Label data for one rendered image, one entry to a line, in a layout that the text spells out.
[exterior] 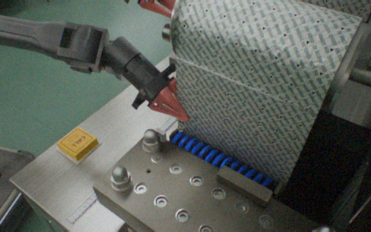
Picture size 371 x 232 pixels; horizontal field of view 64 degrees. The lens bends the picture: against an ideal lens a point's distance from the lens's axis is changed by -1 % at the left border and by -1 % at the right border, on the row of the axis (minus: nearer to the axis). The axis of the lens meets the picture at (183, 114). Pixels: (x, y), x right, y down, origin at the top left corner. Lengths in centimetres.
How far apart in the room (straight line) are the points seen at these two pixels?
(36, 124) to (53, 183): 154
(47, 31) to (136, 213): 37
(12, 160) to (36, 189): 103
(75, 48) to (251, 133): 35
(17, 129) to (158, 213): 187
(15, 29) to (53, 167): 32
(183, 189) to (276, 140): 18
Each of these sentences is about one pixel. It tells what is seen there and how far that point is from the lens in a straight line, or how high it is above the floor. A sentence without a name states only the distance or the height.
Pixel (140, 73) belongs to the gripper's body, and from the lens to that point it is 57.
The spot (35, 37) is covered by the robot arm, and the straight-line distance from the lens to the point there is 63.
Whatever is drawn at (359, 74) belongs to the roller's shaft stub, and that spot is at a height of 125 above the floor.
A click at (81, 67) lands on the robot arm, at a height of 116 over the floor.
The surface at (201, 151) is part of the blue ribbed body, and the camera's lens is 57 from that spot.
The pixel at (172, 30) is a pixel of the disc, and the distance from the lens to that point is 47.
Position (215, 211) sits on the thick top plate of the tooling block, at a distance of 52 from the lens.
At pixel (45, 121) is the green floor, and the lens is 228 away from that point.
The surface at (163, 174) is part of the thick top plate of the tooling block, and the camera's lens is 55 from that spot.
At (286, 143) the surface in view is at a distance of 49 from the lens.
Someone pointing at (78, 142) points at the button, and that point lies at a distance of 78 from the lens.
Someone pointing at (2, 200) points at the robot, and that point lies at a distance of 166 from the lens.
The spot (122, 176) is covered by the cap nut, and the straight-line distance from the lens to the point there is 52.
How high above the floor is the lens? 149
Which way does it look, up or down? 45 degrees down
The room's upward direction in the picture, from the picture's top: straight up
